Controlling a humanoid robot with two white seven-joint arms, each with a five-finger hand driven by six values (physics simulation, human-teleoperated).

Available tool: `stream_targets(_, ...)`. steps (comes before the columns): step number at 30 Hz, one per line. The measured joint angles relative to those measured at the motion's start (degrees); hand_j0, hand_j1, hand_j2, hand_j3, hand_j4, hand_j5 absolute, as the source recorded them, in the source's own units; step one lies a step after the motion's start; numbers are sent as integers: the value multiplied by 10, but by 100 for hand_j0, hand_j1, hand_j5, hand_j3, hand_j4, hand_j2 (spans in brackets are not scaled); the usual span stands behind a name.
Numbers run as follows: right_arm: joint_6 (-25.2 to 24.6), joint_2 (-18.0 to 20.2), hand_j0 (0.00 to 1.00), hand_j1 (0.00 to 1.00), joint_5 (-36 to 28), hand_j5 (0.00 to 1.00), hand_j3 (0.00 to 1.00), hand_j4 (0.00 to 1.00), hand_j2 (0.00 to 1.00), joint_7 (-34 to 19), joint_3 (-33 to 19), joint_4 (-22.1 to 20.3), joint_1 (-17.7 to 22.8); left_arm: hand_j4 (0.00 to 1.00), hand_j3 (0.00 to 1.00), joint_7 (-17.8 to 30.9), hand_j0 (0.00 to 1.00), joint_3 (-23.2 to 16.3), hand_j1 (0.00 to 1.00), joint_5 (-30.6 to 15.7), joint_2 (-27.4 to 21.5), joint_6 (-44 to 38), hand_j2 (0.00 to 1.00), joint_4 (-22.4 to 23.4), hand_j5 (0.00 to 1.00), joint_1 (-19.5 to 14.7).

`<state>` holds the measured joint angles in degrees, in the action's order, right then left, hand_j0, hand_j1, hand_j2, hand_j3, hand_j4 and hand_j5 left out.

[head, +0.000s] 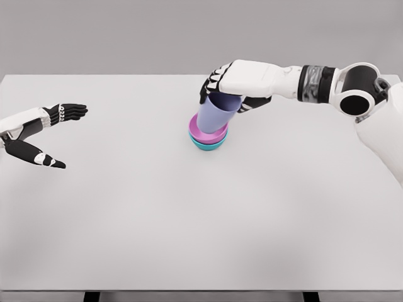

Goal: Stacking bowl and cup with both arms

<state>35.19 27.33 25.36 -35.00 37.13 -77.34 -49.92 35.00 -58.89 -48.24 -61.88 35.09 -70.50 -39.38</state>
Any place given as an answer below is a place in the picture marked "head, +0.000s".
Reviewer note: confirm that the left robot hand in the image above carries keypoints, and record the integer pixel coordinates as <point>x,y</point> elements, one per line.
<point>31,126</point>

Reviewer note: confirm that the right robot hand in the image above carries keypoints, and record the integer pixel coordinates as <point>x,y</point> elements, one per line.
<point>248,77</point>

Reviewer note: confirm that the lavender cup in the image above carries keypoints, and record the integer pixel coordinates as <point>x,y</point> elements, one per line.
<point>217,114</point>

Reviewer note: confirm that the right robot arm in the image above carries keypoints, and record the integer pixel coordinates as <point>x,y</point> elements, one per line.
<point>355,94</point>

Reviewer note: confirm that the pink bowl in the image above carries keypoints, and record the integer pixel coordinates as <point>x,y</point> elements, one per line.
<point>207,133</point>

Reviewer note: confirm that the teal bowl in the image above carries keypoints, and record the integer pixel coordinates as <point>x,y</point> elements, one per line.
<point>207,146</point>

